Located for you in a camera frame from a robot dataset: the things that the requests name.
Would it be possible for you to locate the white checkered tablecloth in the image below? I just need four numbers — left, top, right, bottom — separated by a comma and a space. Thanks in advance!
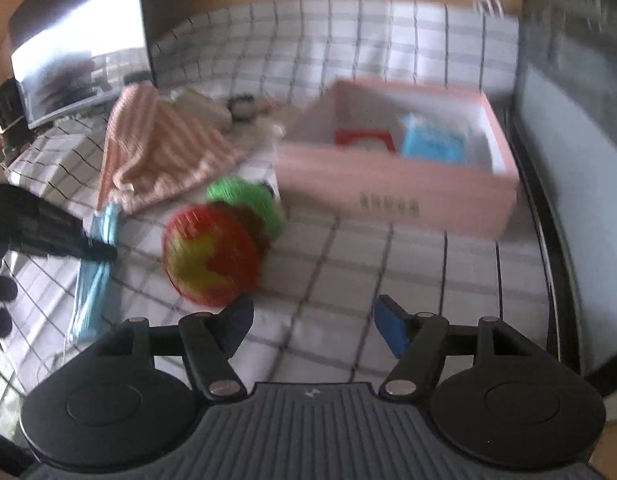
0, 0, 551, 394

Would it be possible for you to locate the pink cardboard box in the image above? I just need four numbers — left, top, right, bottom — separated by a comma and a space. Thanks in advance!
274, 79, 519, 240

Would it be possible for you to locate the blue tissue pack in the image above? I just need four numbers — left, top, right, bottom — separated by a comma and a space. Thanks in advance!
400, 114, 469, 166

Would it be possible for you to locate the pink striped fluffy towel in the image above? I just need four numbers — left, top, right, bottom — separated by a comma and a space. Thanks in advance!
96, 84, 246, 214

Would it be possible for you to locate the red white packet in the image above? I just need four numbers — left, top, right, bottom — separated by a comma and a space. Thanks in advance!
333, 129, 395, 153

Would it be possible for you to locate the black monitor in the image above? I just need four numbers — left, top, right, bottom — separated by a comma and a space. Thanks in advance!
11, 0, 153, 129

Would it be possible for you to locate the blue face mask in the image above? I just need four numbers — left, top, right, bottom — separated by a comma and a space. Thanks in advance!
66, 203, 121, 344

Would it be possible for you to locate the black framed display panel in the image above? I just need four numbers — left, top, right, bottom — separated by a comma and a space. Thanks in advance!
514, 3, 617, 396

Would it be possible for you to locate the red strawberry plush toy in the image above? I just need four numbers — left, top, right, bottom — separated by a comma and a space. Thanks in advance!
162, 177, 282, 309

